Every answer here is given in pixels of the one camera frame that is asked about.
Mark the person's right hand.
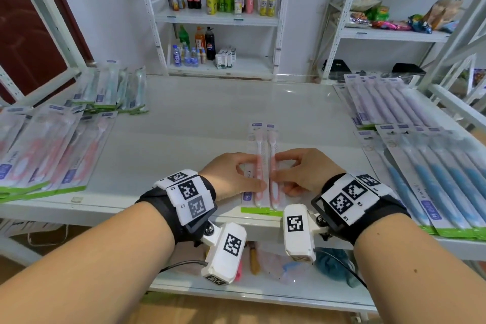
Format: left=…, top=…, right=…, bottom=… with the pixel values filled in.
left=270, top=148, right=346, bottom=198

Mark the person's left hand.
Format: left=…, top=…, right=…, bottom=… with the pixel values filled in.
left=198, top=152, right=268, bottom=203

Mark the pink toothbrush packet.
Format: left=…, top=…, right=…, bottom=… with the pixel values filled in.
left=241, top=121, right=271, bottom=215
left=265, top=124, right=285, bottom=217

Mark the white metal shelf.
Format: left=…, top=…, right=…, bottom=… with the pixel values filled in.
left=0, top=0, right=486, bottom=324

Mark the row of purple toothbrush packets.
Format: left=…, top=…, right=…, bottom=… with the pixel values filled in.
left=333, top=73, right=439, bottom=131

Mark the line of blue toothbrush packets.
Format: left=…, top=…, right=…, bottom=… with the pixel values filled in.
left=353, top=124, right=486, bottom=241

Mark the row of green toothbrush packets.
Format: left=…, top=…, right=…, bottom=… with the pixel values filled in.
left=63, top=60, right=149, bottom=115

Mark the row of pink toothbrush packets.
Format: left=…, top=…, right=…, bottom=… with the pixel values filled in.
left=0, top=104, right=119, bottom=204

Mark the person's right forearm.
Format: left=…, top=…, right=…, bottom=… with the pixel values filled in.
left=353, top=215, right=486, bottom=324

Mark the person's left forearm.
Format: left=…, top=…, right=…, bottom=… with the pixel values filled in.
left=0, top=202, right=176, bottom=324

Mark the blue mesh bath sponge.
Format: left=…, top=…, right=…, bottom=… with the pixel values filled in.
left=315, top=248, right=357, bottom=287

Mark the clear plastic bag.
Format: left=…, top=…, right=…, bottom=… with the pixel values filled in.
left=258, top=248, right=304, bottom=285

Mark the black pouch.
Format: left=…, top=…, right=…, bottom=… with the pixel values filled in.
left=322, top=59, right=352, bottom=74

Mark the cluster of small white cartons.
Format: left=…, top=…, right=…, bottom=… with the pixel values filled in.
left=214, top=46, right=237, bottom=69

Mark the cluster of water and soda bottles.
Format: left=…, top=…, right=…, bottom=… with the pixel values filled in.
left=171, top=25, right=216, bottom=67

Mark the small black box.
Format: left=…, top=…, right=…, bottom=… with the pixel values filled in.
left=391, top=63, right=426, bottom=74

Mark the white snack shelving unit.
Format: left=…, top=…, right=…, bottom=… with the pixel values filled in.
left=322, top=0, right=486, bottom=84

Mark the white drinks shelving unit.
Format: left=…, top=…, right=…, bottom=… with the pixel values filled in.
left=132, top=0, right=295, bottom=82

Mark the pile of snack packets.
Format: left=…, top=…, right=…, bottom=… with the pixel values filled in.
left=343, top=0, right=464, bottom=34

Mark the cartoon print bag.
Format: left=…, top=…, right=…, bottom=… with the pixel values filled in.
left=0, top=219, right=69, bottom=247

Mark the white stationery rack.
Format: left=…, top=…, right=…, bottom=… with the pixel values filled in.
left=0, top=65, right=23, bottom=108

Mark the red-brown wooden door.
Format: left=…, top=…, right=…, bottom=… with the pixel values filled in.
left=0, top=0, right=94, bottom=104

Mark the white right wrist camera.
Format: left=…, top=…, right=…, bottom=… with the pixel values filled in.
left=282, top=204, right=329, bottom=263

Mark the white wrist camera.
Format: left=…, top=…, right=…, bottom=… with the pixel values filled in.
left=282, top=204, right=329, bottom=263
left=200, top=222, right=248, bottom=286

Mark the black left wrist strap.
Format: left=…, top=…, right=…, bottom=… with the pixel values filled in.
left=136, top=169, right=218, bottom=247

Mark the black wrist strap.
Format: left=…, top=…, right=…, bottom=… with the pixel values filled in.
left=136, top=169, right=218, bottom=247
left=311, top=172, right=412, bottom=246

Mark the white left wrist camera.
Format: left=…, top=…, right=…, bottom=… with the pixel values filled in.
left=200, top=222, right=248, bottom=286

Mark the black right wrist strap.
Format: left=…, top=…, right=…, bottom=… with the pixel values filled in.
left=311, top=172, right=412, bottom=246

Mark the wooden handled brush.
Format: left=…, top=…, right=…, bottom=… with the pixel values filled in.
left=249, top=246, right=261, bottom=275

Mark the black left camera cable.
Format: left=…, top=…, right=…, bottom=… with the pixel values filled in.
left=159, top=260, right=208, bottom=274

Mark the black camera cable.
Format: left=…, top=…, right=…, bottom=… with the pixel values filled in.
left=315, top=248, right=368, bottom=290
left=159, top=260, right=208, bottom=274

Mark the black right camera cable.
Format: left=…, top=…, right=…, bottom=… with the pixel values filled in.
left=315, top=248, right=368, bottom=290

